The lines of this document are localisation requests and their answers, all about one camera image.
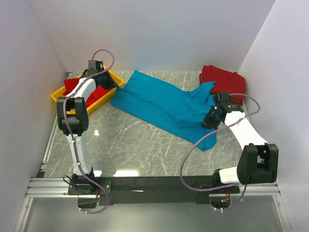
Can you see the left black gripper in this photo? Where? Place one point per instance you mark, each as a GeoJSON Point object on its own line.
{"type": "Point", "coordinates": [112, 83]}

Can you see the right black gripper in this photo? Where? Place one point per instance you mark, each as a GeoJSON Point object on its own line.
{"type": "Point", "coordinates": [206, 122]}

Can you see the blue t shirt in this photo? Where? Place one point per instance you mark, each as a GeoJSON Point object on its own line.
{"type": "Point", "coordinates": [168, 107]}

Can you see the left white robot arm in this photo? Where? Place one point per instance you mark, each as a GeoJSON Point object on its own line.
{"type": "Point", "coordinates": [78, 97]}

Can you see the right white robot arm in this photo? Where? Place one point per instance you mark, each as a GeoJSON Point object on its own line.
{"type": "Point", "coordinates": [258, 163]}

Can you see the folded green shirt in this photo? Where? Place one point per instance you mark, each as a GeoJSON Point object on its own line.
{"type": "Point", "coordinates": [233, 100]}

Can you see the folded dark red shirt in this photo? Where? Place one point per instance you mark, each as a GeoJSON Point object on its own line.
{"type": "Point", "coordinates": [224, 81]}

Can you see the red t shirt in tray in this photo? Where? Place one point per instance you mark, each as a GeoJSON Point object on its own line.
{"type": "Point", "coordinates": [70, 84]}

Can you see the yellow plastic tray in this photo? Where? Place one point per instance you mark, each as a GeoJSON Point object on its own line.
{"type": "Point", "coordinates": [59, 93]}

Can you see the black base beam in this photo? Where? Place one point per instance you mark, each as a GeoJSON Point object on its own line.
{"type": "Point", "coordinates": [162, 189]}

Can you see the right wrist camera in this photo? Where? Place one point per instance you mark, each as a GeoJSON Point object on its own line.
{"type": "Point", "coordinates": [222, 99]}

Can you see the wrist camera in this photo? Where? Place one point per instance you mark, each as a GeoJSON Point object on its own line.
{"type": "Point", "coordinates": [222, 99]}
{"type": "Point", "coordinates": [94, 66]}

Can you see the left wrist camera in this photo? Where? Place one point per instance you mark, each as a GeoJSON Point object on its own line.
{"type": "Point", "coordinates": [94, 66]}

